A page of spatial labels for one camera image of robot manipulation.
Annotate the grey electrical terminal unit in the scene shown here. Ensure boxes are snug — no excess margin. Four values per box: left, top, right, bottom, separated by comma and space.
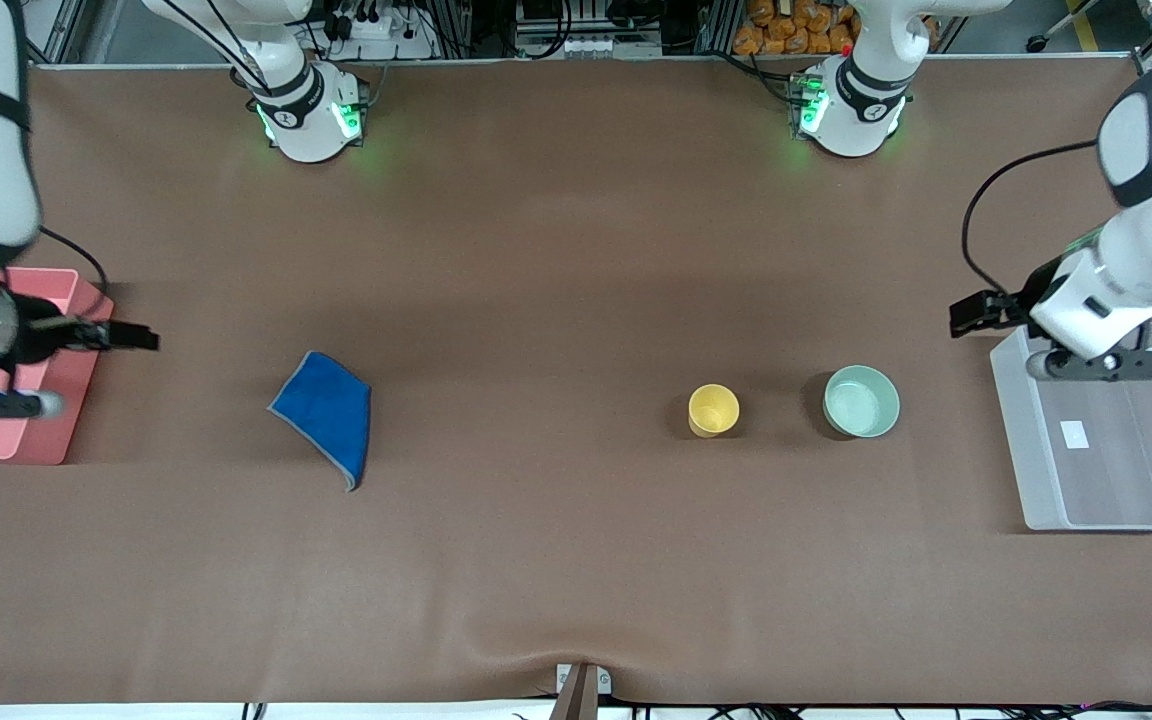
514, 0, 619, 58

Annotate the pink plastic bin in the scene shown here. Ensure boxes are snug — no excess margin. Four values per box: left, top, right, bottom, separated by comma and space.
0, 268, 115, 466

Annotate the white table clamp bracket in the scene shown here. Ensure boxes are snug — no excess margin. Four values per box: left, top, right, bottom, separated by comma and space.
556, 663, 613, 696

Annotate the yellow cup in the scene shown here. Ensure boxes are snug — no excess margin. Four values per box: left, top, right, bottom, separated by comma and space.
688, 384, 740, 439

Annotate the blue cloth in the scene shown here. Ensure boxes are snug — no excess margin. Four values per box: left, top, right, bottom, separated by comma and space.
268, 351, 373, 493

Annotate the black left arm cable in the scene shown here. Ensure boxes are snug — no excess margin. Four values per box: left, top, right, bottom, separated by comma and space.
961, 140, 1102, 299

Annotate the aluminium frame post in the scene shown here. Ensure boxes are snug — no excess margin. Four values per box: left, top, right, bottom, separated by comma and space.
699, 0, 739, 56
439, 0, 474, 59

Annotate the orange packaged goods pile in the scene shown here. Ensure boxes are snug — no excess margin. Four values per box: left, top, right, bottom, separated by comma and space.
733, 0, 859, 56

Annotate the light green bowl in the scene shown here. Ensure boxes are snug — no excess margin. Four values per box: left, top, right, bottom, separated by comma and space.
823, 365, 901, 439

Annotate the clear plastic bin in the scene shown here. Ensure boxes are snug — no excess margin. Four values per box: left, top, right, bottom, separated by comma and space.
990, 320, 1152, 532

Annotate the white power strip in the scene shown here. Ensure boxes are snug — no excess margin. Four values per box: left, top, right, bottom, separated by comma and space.
321, 8, 437, 59

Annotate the brown camera stand post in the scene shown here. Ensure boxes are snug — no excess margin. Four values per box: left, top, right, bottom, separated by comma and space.
550, 664, 601, 720

